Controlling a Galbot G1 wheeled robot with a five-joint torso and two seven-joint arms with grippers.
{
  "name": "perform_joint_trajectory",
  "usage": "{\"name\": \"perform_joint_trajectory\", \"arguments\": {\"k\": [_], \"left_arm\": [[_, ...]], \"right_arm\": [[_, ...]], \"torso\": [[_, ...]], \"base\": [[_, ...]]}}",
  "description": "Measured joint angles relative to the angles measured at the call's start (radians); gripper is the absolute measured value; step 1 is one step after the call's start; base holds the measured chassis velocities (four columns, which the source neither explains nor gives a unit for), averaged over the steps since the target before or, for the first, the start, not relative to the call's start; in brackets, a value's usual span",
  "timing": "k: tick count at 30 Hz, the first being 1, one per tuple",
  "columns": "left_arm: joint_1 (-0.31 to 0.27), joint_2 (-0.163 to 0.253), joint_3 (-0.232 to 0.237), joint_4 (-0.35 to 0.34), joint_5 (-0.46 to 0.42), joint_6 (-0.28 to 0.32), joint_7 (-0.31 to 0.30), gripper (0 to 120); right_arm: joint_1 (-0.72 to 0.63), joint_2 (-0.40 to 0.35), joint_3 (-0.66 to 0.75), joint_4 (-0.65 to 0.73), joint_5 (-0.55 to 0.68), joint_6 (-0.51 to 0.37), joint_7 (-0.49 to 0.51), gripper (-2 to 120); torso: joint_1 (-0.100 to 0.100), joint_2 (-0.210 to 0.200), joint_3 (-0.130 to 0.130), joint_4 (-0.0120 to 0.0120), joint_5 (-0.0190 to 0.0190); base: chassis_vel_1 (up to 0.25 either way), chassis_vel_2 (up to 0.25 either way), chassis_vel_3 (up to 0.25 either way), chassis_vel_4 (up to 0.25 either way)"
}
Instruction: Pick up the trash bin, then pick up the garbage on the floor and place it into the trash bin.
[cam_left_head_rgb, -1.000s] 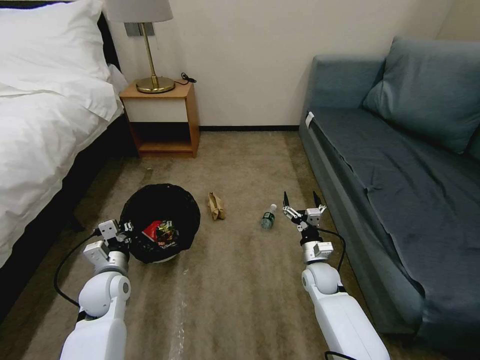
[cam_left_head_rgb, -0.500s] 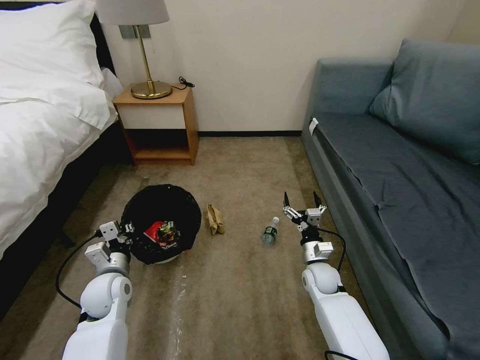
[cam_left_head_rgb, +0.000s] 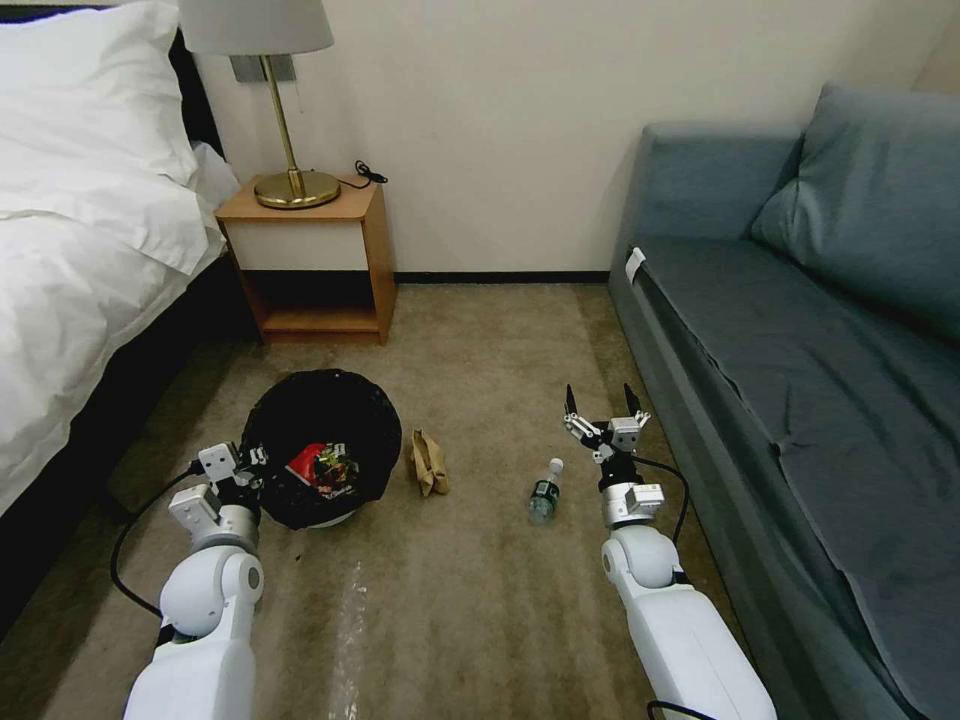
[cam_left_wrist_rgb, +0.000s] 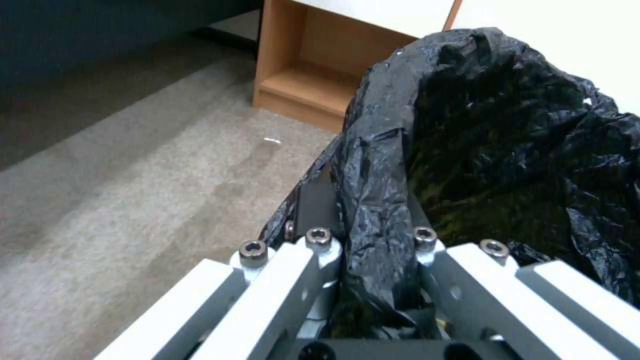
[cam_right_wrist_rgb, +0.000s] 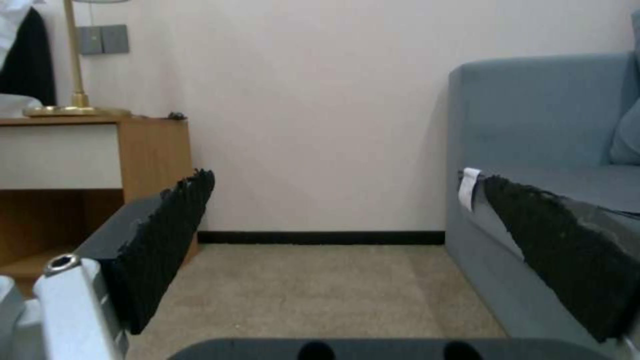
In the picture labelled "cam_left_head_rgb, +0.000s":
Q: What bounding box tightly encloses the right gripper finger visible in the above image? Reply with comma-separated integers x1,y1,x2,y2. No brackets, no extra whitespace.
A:
562,383,606,454
623,383,652,439

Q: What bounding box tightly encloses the trash bin with black liner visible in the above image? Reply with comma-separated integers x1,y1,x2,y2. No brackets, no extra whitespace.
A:
241,369,404,532

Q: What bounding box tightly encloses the red snack wrapper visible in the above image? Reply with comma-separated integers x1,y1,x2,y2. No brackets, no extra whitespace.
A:
283,442,363,501

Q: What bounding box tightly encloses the clear plastic bottle green label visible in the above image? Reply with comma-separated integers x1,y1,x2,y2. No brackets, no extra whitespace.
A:
527,457,566,526

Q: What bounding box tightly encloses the blue-grey sofa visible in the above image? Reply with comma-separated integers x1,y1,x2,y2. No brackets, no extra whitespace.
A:
605,80,960,720

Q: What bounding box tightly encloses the crumpled brown paper bag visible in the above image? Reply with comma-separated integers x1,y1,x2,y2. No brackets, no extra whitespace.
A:
404,428,454,498

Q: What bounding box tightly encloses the black baseboard strip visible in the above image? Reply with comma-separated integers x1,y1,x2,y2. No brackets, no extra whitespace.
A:
392,269,613,286

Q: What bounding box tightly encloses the wooden bedside table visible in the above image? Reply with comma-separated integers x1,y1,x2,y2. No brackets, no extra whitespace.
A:
214,173,397,347

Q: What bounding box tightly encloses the white bed duvet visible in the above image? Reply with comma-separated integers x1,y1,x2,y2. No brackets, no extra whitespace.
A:
0,112,231,520

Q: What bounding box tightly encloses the blue-grey sofa cushion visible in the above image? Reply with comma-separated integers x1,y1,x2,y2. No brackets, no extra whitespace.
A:
749,80,960,340

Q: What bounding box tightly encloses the large white pillow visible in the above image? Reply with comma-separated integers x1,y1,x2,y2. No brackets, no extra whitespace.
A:
0,0,199,186

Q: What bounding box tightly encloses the brass lamp with white shade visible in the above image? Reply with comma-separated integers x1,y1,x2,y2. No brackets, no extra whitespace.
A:
178,0,343,212

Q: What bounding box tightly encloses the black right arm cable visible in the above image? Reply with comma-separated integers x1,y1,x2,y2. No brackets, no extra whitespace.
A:
634,457,691,588

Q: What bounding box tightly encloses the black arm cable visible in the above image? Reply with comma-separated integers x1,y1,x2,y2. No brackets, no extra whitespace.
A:
634,457,691,588
109,464,202,621

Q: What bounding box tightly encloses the black bed frame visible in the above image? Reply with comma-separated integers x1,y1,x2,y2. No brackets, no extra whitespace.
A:
0,28,265,640

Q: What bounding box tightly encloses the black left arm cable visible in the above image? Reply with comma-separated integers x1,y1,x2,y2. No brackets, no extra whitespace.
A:
109,464,202,621

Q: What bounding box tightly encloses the black lamp cord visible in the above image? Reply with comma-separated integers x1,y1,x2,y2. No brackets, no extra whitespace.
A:
339,158,391,190

